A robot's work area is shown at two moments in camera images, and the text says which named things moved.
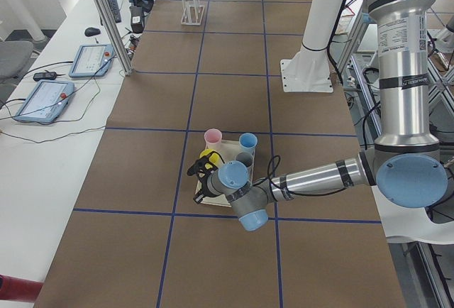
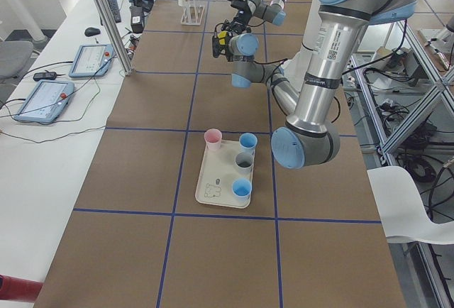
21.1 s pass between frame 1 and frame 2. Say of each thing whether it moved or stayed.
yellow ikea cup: moved
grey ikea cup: stayed
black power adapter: stayed
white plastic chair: stayed
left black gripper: moved
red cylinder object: stayed
